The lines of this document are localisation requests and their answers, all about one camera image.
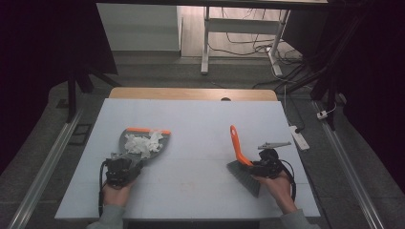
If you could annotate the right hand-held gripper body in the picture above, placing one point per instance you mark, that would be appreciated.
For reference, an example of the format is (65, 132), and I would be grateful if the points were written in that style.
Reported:
(269, 165)

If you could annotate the wooden table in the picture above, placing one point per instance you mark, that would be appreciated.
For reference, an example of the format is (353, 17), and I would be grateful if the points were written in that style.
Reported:
(191, 94)

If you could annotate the white paper pile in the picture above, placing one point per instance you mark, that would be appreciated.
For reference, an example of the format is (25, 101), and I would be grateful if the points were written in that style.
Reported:
(143, 144)

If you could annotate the white cabinet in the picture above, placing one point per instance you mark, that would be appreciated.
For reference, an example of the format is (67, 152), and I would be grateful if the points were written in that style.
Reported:
(138, 27)

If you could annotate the black metal stand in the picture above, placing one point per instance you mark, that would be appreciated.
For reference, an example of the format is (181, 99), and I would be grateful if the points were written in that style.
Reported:
(331, 101)
(72, 95)

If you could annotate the person's right hand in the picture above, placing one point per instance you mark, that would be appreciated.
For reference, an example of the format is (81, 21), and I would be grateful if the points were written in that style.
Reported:
(280, 191)

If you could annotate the dark curtain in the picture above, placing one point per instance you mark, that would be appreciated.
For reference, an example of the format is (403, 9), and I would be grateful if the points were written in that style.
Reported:
(375, 79)
(35, 57)

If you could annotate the white plug adapter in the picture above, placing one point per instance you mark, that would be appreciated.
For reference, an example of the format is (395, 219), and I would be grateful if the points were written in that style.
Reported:
(322, 114)

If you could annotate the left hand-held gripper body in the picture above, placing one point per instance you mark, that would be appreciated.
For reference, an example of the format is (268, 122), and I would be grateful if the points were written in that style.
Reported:
(119, 171)

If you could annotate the white desk frame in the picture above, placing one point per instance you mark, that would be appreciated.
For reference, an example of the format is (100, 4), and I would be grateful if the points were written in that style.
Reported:
(242, 25)

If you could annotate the white power strip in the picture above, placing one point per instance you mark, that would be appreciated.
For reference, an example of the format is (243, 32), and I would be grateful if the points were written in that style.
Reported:
(299, 138)

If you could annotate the white table cover board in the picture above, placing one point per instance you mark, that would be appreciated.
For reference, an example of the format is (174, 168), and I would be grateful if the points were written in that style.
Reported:
(197, 191)

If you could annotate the person's left hand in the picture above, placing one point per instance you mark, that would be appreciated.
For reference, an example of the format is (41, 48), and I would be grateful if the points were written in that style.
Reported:
(116, 195)

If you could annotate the grey dustpan with orange edge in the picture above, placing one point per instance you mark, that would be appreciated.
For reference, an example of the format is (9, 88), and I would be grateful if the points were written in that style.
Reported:
(127, 144)

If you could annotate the aluminium rail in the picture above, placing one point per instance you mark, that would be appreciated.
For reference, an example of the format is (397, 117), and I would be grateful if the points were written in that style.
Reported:
(47, 165)
(347, 165)

